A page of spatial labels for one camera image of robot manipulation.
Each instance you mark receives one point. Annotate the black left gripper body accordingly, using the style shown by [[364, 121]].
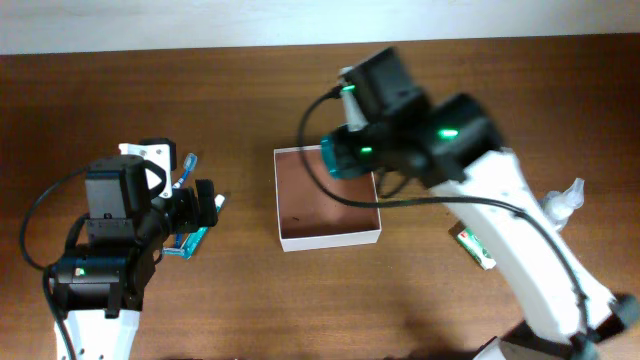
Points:
[[175, 215]]

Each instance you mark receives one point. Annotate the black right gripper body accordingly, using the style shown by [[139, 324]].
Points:
[[365, 146]]

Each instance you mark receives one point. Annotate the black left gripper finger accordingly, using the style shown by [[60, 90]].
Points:
[[161, 152], [208, 213]]

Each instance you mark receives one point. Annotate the blue white toothbrush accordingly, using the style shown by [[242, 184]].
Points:
[[189, 165]]

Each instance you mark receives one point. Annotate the teal mouthwash bottle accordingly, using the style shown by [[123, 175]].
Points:
[[345, 160]]

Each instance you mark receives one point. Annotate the green white soap packet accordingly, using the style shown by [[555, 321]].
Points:
[[470, 242]]

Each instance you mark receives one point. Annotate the clear spray bottle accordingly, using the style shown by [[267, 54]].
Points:
[[559, 206]]

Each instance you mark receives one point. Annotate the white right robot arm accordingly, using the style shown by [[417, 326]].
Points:
[[456, 152]]

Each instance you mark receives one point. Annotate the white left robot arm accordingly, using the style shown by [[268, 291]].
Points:
[[96, 289]]

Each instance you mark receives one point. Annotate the teal toothpaste tube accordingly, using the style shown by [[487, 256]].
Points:
[[189, 243]]

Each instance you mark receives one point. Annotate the blue disposable razor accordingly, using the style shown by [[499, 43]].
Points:
[[175, 247]]

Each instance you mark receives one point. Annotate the white pink open box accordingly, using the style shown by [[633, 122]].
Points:
[[308, 219]]

